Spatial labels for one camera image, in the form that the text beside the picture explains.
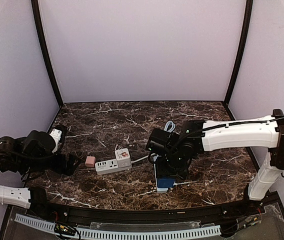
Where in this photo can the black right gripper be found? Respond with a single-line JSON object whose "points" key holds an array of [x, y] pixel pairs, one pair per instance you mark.
{"points": [[165, 170]]}

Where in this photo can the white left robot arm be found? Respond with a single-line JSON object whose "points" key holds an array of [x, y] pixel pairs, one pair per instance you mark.
{"points": [[35, 153]]}

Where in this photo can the white power strip with USB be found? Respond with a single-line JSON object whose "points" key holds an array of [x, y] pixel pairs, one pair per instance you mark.
{"points": [[110, 166]]}

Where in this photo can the small circuit board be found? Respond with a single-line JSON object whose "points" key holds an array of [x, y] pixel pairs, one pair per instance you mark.
{"points": [[64, 229]]}

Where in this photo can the black frame rail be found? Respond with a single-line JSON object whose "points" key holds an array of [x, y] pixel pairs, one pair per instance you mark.
{"points": [[239, 220]]}

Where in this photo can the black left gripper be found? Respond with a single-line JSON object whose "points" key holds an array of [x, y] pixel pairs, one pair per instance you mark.
{"points": [[66, 163]]}

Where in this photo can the pink USB charger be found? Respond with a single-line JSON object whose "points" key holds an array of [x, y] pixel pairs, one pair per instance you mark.
{"points": [[90, 162]]}

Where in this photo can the white slotted cable duct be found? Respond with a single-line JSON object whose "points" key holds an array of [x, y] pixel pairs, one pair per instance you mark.
{"points": [[118, 231]]}

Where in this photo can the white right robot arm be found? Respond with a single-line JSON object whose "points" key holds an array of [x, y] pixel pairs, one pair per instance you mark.
{"points": [[175, 151]]}

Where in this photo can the blue cube socket adapter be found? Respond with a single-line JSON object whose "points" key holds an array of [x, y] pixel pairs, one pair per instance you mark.
{"points": [[165, 182]]}

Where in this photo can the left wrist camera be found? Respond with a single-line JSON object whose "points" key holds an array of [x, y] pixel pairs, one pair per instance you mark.
{"points": [[58, 133]]}

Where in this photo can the white cube socket adapter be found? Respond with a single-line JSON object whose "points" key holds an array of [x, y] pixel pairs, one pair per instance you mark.
{"points": [[123, 158]]}

